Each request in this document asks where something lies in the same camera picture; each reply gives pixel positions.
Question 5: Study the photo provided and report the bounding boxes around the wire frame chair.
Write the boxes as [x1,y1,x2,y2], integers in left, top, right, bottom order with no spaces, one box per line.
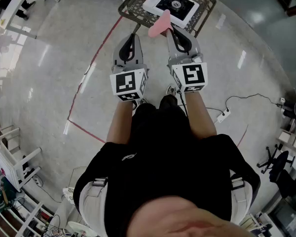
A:
[61,165,89,203]

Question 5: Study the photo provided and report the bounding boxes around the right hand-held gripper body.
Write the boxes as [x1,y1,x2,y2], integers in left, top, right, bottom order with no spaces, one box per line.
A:
[166,54,209,94]

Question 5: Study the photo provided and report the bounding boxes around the black floor cable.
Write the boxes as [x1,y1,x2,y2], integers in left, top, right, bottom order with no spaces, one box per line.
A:
[224,93,283,111]

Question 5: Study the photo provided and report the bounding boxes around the white power strip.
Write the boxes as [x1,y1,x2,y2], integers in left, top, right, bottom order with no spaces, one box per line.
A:
[216,108,232,123]

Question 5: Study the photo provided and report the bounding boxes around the white table frame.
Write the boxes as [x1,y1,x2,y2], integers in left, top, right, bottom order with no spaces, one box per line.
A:
[0,126,43,193]

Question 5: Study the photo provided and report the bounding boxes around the person's left shoe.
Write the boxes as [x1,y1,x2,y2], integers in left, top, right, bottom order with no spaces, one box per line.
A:
[132,98,148,111]

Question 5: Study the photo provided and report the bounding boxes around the white portable gas stove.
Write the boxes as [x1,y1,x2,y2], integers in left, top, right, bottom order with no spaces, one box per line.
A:
[142,0,200,30]

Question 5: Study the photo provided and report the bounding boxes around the white table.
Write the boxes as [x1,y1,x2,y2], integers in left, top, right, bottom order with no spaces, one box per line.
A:
[0,0,61,40]

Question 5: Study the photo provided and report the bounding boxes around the person's left forearm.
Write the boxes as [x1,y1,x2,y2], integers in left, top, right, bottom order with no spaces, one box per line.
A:
[106,99,137,144]

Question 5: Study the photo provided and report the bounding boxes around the person's right shoe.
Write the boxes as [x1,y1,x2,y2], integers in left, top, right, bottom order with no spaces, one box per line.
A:
[166,84,178,97]

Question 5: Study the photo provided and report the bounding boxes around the person's black trousers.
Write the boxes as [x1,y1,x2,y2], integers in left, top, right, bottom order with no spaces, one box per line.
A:
[131,94,191,143]

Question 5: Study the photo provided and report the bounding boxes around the person's right forearm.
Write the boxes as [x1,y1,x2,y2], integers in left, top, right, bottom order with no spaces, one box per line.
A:
[184,90,218,141]

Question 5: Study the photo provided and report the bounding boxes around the person's shoe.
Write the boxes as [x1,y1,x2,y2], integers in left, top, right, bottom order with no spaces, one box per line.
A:
[132,98,148,111]
[166,84,178,97]

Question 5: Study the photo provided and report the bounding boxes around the person's white harness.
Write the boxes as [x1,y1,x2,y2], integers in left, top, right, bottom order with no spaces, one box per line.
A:
[78,170,253,237]

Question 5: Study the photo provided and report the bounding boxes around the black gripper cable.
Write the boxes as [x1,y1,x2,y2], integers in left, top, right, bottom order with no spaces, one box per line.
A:
[178,89,188,116]

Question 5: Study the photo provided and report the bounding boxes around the pink cloth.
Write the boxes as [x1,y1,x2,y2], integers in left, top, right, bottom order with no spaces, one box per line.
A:
[148,9,175,38]

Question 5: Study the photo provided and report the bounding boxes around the person's chin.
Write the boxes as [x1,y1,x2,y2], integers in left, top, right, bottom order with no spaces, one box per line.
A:
[127,195,259,237]

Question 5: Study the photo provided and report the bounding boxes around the black office chair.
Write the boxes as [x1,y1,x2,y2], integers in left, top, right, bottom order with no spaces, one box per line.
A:
[256,144,296,182]

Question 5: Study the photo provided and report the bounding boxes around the person's black shirt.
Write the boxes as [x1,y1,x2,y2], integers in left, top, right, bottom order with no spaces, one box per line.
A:
[73,129,261,237]

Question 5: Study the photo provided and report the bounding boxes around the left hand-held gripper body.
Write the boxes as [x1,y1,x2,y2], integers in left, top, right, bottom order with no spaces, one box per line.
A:
[110,62,150,103]

